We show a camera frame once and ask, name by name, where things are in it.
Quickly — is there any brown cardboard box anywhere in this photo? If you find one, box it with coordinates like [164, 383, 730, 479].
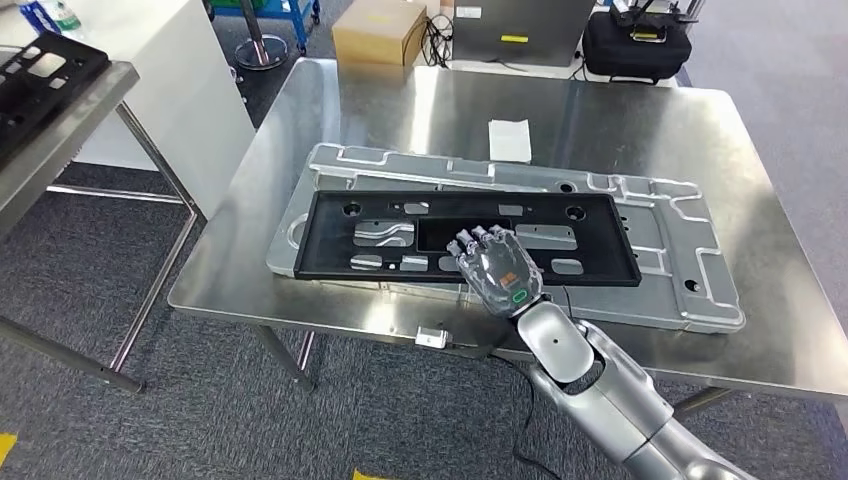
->
[331, 0, 429, 68]

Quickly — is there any grey stamped metal panel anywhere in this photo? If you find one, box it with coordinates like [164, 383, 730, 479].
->
[266, 142, 747, 334]

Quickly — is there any stainless steel workbench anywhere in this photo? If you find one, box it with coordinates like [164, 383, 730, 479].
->
[166, 57, 848, 432]

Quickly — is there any white paper sheet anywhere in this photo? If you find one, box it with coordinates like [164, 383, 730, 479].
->
[488, 119, 533, 164]

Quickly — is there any black carry bag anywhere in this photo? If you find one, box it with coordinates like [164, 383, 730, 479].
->
[581, 9, 694, 85]

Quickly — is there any white cabinet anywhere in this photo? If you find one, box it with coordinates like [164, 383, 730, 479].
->
[0, 0, 258, 220]

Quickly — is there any chrome stanchion with round base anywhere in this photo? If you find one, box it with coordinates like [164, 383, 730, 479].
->
[233, 0, 291, 72]

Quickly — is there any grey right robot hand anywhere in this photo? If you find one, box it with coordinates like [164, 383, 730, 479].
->
[445, 223, 546, 319]

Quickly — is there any stainless steel side table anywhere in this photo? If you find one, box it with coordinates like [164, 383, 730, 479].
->
[0, 60, 207, 395]

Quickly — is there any blue wheeled cart frame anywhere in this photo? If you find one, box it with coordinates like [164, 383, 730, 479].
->
[201, 0, 323, 56]

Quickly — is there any black device with antennas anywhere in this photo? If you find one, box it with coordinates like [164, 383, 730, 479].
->
[609, 0, 702, 28]

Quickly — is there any white low platform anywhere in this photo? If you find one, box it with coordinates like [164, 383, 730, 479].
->
[447, 58, 680, 89]

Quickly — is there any grey equipment case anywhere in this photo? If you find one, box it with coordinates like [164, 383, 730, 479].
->
[452, 0, 598, 69]

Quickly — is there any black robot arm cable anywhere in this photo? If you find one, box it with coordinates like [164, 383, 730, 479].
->
[490, 354, 564, 480]

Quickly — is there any black cable bundle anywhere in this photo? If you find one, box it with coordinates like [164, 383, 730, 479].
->
[420, 13, 455, 69]

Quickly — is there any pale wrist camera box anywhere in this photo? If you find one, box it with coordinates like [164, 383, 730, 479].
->
[414, 326, 452, 350]

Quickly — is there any black plastic plate part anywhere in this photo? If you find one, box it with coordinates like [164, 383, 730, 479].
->
[0, 31, 113, 167]
[293, 190, 643, 288]

